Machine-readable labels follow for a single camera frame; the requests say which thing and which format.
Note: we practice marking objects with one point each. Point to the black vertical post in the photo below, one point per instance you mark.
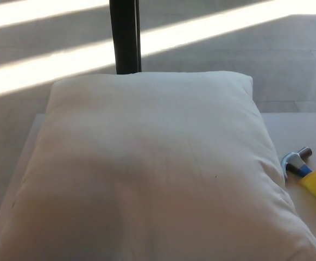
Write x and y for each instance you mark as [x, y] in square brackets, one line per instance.
[125, 38]

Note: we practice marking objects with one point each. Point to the white pillow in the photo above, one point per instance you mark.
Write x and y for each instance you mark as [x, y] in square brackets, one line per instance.
[147, 152]

